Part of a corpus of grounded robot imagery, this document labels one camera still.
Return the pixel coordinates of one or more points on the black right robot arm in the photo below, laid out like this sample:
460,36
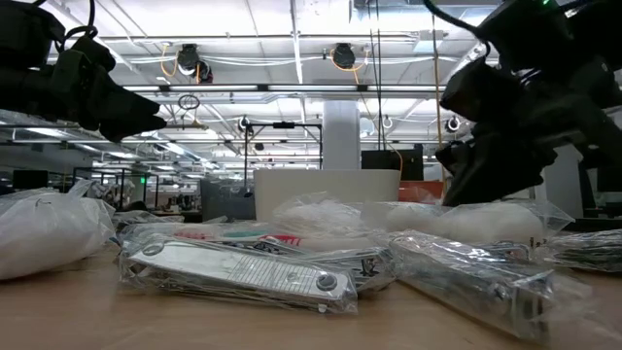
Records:
525,29

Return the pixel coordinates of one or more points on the orange plastic bin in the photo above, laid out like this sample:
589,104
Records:
423,190

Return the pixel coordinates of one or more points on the white plastic bin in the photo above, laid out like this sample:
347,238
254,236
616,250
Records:
330,187

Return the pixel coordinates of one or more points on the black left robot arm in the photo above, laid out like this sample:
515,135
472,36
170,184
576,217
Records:
19,29

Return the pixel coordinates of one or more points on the black metal stand frame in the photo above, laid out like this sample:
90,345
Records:
246,160

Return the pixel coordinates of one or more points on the bagged red toothbrush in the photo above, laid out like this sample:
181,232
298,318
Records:
194,234

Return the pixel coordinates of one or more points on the black monitor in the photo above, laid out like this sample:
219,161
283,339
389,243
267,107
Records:
29,180
610,180
384,163

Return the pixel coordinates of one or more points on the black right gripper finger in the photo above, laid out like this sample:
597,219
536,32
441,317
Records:
495,160
481,92

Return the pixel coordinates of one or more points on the bagged silver nail clipper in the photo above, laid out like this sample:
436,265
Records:
466,277
233,272
362,267

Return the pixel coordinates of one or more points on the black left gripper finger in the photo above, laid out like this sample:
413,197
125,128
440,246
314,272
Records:
124,134
121,107

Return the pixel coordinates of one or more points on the bagged white cotton balls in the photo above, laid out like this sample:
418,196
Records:
316,216

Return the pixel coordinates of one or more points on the white building pillar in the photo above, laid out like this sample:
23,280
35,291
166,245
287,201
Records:
341,136

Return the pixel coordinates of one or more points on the bagged white cotton swabs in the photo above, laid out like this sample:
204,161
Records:
486,221

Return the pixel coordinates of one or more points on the bagged white cotton pads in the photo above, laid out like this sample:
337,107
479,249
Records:
44,233

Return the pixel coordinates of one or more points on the long ceiling light bar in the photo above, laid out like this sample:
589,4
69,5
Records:
311,88

